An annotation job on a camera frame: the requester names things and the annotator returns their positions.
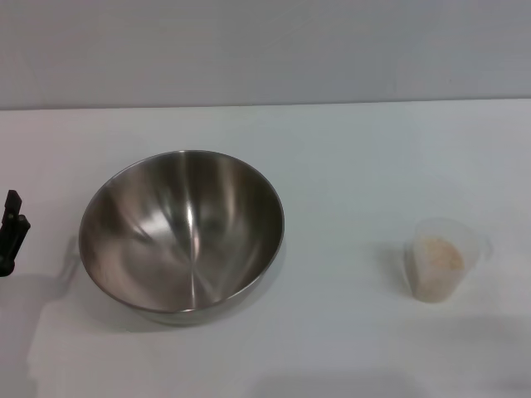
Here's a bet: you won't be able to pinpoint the stainless steel mixing bowl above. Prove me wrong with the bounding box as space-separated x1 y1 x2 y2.
78 148 286 327

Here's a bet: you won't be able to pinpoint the white rice grains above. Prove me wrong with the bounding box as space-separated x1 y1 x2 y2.
414 235 465 302

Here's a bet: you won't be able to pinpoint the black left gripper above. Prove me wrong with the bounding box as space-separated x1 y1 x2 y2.
0 189 32 278

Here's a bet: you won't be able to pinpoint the clear plastic measuring cup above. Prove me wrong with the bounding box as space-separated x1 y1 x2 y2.
404 216 494 304

